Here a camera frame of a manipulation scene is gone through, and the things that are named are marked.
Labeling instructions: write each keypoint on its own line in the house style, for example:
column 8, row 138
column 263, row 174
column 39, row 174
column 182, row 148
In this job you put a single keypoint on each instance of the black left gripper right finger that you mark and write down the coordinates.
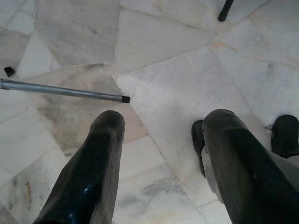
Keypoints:
column 252, row 186

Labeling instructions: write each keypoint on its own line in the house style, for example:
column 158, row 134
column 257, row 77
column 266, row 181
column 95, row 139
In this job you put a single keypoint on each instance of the black metal furniture frame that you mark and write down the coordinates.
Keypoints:
column 225, row 11

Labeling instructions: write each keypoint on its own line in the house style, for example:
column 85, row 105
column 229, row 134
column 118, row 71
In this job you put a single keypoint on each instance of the silver metal clothes rack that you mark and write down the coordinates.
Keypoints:
column 70, row 91

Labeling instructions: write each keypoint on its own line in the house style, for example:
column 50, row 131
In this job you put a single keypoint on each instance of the black robot left foot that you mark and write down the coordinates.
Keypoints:
column 197, row 140

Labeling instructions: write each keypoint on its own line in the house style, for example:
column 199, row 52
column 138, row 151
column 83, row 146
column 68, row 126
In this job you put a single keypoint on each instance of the black robot right foot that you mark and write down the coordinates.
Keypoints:
column 286, row 135

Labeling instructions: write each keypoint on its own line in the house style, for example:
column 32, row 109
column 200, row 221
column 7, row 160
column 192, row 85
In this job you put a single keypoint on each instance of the black robot foot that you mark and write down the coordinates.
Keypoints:
column 286, row 135
column 197, row 140

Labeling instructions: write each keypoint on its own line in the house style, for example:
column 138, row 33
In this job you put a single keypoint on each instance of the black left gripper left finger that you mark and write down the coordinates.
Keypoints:
column 88, row 182

